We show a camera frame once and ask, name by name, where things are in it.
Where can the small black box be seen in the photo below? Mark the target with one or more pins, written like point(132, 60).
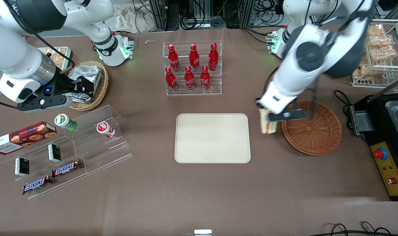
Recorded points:
point(22, 166)
point(54, 153)

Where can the green lidded cup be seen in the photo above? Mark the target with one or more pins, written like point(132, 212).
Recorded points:
point(64, 121)

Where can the dark brown wicker basket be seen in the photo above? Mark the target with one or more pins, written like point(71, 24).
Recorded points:
point(313, 137)

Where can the black cooking appliance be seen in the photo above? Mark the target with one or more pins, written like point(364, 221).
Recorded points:
point(372, 118)

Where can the white crumpled cloth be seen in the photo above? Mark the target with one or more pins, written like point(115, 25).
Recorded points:
point(130, 16)

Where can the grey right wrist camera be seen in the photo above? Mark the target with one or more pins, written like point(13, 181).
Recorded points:
point(12, 87)

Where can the clear acrylic stepped shelf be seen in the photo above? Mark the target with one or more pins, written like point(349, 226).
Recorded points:
point(97, 150)

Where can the clear bag of snacks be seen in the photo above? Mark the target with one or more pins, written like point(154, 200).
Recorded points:
point(364, 70)
point(375, 29)
point(380, 41)
point(384, 54)

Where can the red plaid cookie box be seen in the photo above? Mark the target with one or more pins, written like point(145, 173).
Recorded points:
point(22, 137)

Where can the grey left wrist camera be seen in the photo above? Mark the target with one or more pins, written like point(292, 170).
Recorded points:
point(277, 101)

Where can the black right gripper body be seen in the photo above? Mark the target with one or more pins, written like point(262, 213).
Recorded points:
point(63, 84)

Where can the small beige scrap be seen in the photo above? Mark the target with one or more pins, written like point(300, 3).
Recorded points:
point(150, 41)

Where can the triangle sandwich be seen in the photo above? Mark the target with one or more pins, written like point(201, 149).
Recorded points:
point(268, 126)

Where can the beige plastic tray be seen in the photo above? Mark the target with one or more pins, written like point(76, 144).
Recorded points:
point(212, 137)

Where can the red cola bottle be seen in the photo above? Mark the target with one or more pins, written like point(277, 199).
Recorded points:
point(189, 80)
point(173, 60)
point(213, 59)
point(194, 59)
point(171, 81)
point(205, 79)

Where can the red emergency stop button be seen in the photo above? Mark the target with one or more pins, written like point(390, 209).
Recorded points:
point(380, 153)

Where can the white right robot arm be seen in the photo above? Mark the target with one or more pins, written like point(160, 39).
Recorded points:
point(12, 42)

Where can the Snickers chocolate bar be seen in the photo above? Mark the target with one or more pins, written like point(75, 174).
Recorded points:
point(67, 168)
point(36, 185)

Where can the yellow control panel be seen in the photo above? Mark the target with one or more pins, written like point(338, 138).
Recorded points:
point(388, 167)

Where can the red lidded cup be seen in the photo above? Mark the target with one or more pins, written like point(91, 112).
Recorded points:
point(104, 128)

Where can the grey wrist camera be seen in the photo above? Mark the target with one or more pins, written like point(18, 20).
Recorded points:
point(277, 101)
point(12, 87)

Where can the white container of crackers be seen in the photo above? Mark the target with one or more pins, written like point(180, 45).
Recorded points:
point(56, 54)

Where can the foil wrapped pack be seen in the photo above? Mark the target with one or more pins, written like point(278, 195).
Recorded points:
point(77, 97)
point(87, 71)

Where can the light tan wicker basket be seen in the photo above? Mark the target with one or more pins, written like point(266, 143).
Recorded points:
point(99, 93)

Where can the clear acrylic bottle rack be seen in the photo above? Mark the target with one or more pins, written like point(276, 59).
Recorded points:
point(192, 92)

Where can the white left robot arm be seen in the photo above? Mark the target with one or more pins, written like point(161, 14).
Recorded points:
point(284, 82)

